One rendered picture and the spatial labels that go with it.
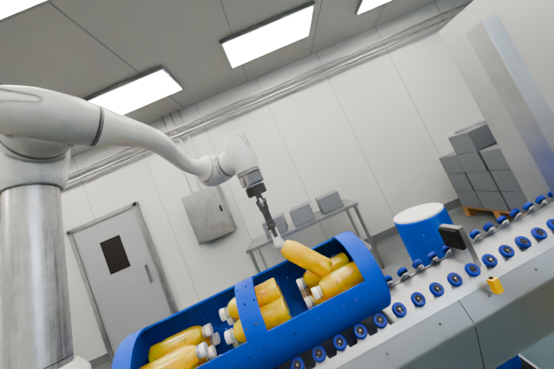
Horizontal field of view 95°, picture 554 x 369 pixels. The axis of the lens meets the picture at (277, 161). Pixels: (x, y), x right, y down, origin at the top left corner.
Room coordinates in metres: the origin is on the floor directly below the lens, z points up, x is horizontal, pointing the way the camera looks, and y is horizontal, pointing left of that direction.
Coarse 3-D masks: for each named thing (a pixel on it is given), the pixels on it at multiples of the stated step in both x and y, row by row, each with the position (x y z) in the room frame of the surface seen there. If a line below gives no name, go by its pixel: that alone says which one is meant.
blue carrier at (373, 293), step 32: (352, 256) 0.88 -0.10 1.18; (288, 288) 1.09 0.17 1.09; (352, 288) 0.84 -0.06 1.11; (384, 288) 0.86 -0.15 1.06; (160, 320) 0.95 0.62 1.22; (192, 320) 1.02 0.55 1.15; (256, 320) 0.81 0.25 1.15; (288, 320) 0.82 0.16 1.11; (320, 320) 0.83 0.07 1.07; (352, 320) 0.86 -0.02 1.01; (128, 352) 0.81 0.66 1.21; (224, 352) 1.01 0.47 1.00; (256, 352) 0.80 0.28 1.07; (288, 352) 0.82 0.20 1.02
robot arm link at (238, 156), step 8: (232, 136) 0.91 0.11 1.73; (240, 136) 0.92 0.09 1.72; (224, 144) 0.92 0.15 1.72; (232, 144) 0.90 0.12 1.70; (240, 144) 0.91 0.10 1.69; (248, 144) 0.93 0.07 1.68; (224, 152) 0.93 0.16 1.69; (232, 152) 0.90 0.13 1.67; (240, 152) 0.90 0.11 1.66; (248, 152) 0.91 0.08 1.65; (224, 160) 0.93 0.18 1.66; (232, 160) 0.91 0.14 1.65; (240, 160) 0.90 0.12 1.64; (248, 160) 0.91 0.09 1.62; (256, 160) 0.94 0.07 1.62; (224, 168) 0.95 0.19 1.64; (232, 168) 0.92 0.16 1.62; (240, 168) 0.91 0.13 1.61; (248, 168) 0.91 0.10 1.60
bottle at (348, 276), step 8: (352, 264) 0.92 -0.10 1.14; (336, 272) 0.91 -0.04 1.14; (344, 272) 0.91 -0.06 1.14; (352, 272) 0.90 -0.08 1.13; (320, 280) 0.93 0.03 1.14; (328, 280) 0.90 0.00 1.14; (336, 280) 0.89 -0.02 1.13; (344, 280) 0.89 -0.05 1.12; (352, 280) 0.89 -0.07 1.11; (360, 280) 0.90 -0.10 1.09; (320, 288) 0.90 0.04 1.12; (328, 288) 0.89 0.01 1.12; (336, 288) 0.89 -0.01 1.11; (344, 288) 0.89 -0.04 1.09; (320, 296) 0.90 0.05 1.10; (328, 296) 0.89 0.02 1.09
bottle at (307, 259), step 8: (288, 240) 0.96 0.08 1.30; (280, 248) 0.94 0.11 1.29; (288, 248) 0.93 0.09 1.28; (296, 248) 0.93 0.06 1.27; (304, 248) 0.94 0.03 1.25; (288, 256) 0.93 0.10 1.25; (296, 256) 0.92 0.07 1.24; (304, 256) 0.93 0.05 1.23; (312, 256) 0.93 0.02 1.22; (320, 256) 0.95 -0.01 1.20; (304, 264) 0.93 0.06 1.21; (312, 264) 0.93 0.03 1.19; (320, 264) 0.93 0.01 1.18; (328, 264) 0.94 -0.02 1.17; (312, 272) 0.94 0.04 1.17; (320, 272) 0.93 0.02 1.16; (328, 272) 0.93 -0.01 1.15
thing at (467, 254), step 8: (440, 232) 1.08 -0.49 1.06; (448, 232) 1.03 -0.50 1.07; (456, 232) 1.00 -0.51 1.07; (464, 232) 1.00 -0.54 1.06; (448, 240) 1.05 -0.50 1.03; (456, 240) 1.01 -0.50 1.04; (464, 240) 1.00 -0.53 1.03; (456, 248) 1.03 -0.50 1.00; (464, 248) 1.00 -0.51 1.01; (472, 248) 1.00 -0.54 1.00; (456, 256) 1.08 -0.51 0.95; (464, 256) 1.03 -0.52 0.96; (472, 256) 1.00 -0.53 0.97; (480, 264) 1.00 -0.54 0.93
